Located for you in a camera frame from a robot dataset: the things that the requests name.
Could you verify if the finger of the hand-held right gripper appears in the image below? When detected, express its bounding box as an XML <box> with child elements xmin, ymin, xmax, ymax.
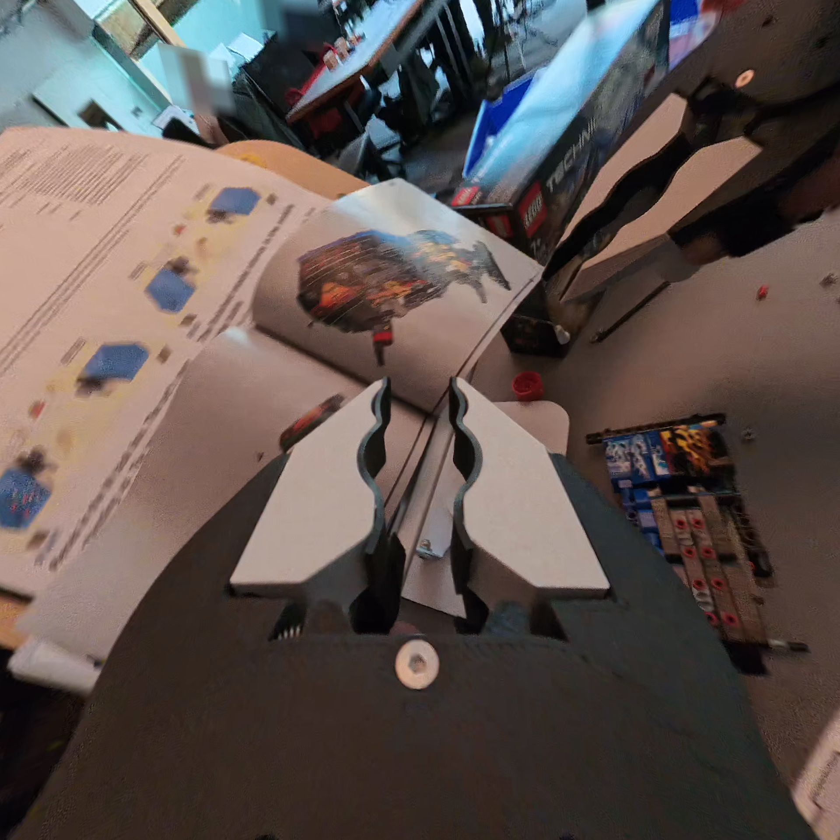
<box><xmin>543</xmin><ymin>92</ymin><xmax>697</xmax><ymax>277</ymax></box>
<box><xmin>561</xmin><ymin>134</ymin><xmax>765</xmax><ymax>304</ymax></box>

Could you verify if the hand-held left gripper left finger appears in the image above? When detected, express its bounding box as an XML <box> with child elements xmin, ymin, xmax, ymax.
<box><xmin>230</xmin><ymin>376</ymin><xmax>392</xmax><ymax>588</ymax></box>

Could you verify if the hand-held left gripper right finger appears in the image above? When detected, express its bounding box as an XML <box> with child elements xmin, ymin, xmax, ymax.
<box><xmin>448</xmin><ymin>376</ymin><xmax>611</xmax><ymax>602</ymax></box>

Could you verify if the flame-printed toy truck model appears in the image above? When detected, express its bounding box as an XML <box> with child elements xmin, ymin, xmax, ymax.
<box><xmin>584</xmin><ymin>412</ymin><xmax>809</xmax><ymax>677</ymax></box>

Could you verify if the building instruction booklet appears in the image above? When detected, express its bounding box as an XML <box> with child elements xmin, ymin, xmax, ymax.
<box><xmin>20</xmin><ymin>177</ymin><xmax>546</xmax><ymax>657</ymax></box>

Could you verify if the grey desk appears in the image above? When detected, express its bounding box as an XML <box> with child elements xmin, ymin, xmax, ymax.
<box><xmin>459</xmin><ymin>210</ymin><xmax>840</xmax><ymax>840</ymax></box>

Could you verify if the toy truck set box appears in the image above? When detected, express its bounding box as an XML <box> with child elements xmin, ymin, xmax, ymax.
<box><xmin>449</xmin><ymin>0</ymin><xmax>670</xmax><ymax>358</ymax></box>

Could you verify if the white book stand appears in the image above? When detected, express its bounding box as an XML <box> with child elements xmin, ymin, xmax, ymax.
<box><xmin>0</xmin><ymin>141</ymin><xmax>568</xmax><ymax>697</ymax></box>

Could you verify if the black long toy axle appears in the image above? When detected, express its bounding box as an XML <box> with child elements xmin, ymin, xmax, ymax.
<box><xmin>589</xmin><ymin>281</ymin><xmax>672</xmax><ymax>344</ymax></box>

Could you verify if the blue storage bin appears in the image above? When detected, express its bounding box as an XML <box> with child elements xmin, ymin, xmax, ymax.
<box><xmin>462</xmin><ymin>69</ymin><xmax>539</xmax><ymax>178</ymax></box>

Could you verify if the printed instruction sheet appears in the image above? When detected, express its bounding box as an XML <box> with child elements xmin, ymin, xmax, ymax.
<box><xmin>0</xmin><ymin>125</ymin><xmax>329</xmax><ymax>595</ymax></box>

